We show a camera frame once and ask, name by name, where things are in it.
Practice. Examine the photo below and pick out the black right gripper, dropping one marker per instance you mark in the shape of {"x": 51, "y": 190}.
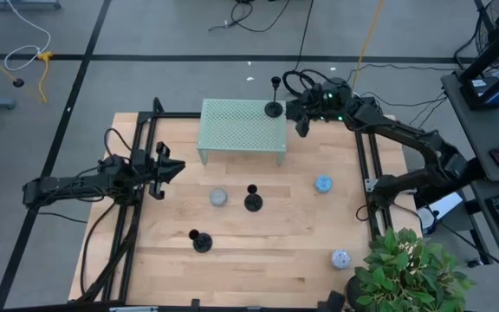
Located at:
{"x": 312, "y": 113}

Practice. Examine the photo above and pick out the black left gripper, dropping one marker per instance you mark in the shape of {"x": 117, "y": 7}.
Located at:
{"x": 156, "y": 173}

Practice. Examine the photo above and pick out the black candlestick holder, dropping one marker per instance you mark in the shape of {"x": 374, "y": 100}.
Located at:
{"x": 253, "y": 202}
{"x": 202, "y": 242}
{"x": 274, "y": 109}

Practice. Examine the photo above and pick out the blue patterned small cup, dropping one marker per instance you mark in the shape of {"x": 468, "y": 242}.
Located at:
{"x": 323, "y": 184}

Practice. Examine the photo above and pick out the purple floral small cup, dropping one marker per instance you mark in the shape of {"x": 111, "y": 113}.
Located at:
{"x": 341, "y": 259}

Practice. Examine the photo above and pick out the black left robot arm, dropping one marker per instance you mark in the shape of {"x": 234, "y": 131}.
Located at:
{"x": 67, "y": 186}

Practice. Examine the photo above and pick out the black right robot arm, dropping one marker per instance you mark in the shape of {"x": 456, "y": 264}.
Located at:
{"x": 423, "y": 147}

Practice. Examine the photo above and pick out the green metal mesh shelf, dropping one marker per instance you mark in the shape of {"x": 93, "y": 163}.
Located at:
{"x": 241, "y": 125}

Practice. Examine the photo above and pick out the grey desk cart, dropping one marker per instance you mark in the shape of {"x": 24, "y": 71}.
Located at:
{"x": 462, "y": 121}

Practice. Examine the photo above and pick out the black plant pot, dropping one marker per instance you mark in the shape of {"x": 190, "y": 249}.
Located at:
{"x": 352, "y": 294}

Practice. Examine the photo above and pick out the green leafy plant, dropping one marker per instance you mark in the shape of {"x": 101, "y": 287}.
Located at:
{"x": 405, "y": 268}

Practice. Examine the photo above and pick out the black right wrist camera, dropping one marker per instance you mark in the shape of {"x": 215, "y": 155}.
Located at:
{"x": 314, "y": 93}

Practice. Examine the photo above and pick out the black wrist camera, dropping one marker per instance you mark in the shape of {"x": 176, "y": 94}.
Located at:
{"x": 139, "y": 160}
{"x": 314, "y": 93}

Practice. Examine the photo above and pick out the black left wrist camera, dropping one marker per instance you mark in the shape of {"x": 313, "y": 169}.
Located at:
{"x": 139, "y": 160}

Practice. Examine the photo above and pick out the black aluminium extrusion frame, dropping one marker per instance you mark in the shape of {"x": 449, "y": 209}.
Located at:
{"x": 175, "y": 115}

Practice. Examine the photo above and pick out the black table-level camera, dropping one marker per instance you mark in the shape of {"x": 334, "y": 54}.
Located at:
{"x": 332, "y": 302}

